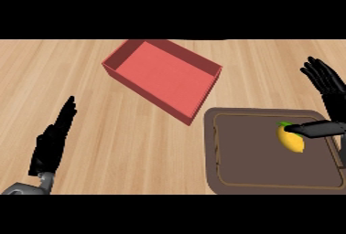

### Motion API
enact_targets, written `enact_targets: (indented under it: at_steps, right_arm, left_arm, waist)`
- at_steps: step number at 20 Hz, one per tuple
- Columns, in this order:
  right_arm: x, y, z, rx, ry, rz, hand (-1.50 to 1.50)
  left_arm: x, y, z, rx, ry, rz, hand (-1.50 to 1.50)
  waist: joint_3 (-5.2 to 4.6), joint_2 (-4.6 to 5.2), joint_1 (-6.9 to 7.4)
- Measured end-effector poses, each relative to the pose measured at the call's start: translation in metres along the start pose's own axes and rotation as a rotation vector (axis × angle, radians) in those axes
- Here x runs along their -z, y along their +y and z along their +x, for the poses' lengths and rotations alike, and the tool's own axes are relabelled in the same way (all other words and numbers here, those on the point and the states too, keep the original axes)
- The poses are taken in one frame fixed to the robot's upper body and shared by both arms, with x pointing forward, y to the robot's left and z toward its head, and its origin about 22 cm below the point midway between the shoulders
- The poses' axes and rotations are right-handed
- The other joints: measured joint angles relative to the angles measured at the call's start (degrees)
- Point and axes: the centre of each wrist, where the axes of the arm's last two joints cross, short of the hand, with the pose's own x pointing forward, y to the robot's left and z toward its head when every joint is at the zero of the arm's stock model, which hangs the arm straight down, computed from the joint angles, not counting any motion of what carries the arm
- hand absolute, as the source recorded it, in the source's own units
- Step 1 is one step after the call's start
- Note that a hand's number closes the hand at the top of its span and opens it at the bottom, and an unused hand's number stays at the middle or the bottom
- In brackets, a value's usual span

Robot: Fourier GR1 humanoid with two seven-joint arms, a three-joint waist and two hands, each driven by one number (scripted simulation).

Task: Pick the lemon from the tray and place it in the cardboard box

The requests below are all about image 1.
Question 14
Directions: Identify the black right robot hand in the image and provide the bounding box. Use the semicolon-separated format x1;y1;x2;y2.
282;56;346;168

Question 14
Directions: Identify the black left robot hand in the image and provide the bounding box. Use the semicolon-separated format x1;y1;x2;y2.
26;95;78;177

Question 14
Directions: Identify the red cardboard box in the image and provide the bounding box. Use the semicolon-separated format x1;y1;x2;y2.
100;39;224;127

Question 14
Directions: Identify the brown tray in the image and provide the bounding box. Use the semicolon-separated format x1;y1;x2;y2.
202;106;346;196

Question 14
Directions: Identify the yellow lemon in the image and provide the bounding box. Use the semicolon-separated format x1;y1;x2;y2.
275;121;306;154

